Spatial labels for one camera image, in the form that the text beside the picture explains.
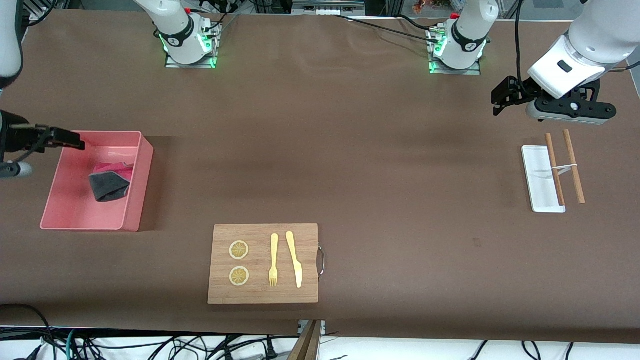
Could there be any red and grey cloth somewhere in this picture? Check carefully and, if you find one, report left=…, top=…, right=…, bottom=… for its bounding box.
left=88, top=161, right=135, bottom=203

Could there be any pink plastic bin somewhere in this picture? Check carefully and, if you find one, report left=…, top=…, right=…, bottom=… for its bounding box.
left=40, top=130, right=155, bottom=233

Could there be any white rectangular rack tray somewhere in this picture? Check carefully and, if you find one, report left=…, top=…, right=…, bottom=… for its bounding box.
left=521, top=145, right=567, bottom=214

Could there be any brown table cover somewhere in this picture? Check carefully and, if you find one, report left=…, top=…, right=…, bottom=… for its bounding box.
left=0, top=9, right=640, bottom=345

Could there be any grey background device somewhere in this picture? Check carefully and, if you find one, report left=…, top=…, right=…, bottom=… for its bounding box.
left=291, top=0, right=367, bottom=16

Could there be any wooden cutting board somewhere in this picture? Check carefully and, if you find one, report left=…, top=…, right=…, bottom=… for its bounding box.
left=207, top=223, right=326, bottom=305

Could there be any yellow plastic fork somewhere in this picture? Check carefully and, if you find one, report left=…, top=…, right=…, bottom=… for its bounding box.
left=268, top=233, right=280, bottom=288

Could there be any yellow plastic knife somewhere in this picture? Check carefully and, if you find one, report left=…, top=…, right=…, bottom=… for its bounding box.
left=285, top=230, right=304, bottom=289

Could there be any wooden plank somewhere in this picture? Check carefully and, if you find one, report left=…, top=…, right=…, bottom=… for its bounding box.
left=286, top=320, right=323, bottom=360

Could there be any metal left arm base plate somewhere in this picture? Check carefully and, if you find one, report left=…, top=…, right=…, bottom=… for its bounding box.
left=428, top=27, right=482, bottom=76

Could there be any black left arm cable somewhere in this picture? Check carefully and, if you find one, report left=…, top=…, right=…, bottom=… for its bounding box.
left=514, top=0, right=528, bottom=96

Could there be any short black table cable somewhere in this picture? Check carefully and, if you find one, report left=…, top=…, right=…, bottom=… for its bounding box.
left=397, top=14, right=441, bottom=32

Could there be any aluminium frame profile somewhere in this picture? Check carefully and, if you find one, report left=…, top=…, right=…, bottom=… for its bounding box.
left=24, top=0, right=53, bottom=22

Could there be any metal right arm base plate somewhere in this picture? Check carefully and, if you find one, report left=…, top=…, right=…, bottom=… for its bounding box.
left=165, top=19, right=222, bottom=69

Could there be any long black table cable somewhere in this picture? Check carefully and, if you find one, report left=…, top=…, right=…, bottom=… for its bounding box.
left=334, top=14, right=443, bottom=45

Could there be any thick black looped cable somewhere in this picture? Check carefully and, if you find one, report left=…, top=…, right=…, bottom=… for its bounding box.
left=0, top=303, right=56, bottom=360

